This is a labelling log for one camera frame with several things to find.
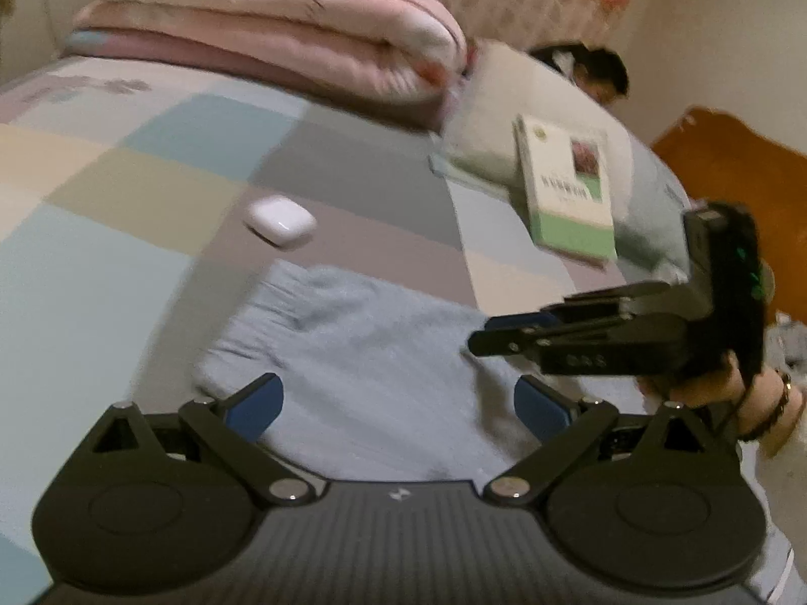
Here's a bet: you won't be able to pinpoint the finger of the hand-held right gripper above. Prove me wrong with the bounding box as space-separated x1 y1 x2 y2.
468 315 688 359
485 282 672 332

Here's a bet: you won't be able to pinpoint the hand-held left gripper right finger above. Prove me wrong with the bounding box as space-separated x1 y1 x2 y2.
482 375 726 506

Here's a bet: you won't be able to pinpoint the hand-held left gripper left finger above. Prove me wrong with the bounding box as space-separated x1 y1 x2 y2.
79 374 316 506

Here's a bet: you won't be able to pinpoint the grey sweatpants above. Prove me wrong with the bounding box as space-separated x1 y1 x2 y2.
192 261 631 499

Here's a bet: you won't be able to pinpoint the person's right forearm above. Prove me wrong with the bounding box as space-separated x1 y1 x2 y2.
734 366 807 605

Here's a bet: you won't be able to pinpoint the person's right hand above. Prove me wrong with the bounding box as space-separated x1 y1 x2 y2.
638 356 754 420

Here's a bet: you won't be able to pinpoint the wooden bed headboard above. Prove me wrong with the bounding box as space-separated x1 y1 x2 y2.
649 106 807 329

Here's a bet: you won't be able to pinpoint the green white book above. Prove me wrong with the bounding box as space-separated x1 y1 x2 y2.
513 113 619 266

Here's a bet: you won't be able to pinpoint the white earbud case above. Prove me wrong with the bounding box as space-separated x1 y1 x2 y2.
245 197 317 252

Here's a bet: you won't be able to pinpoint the checkered pillow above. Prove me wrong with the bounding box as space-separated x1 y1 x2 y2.
438 38 695 278

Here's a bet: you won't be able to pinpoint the pink folded quilt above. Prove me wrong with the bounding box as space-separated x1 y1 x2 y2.
63 0 471 117

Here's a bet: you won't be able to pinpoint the dark bead bracelet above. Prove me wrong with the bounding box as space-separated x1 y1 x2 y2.
766 371 795 425

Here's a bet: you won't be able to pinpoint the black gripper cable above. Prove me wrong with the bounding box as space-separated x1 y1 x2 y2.
734 378 783 443

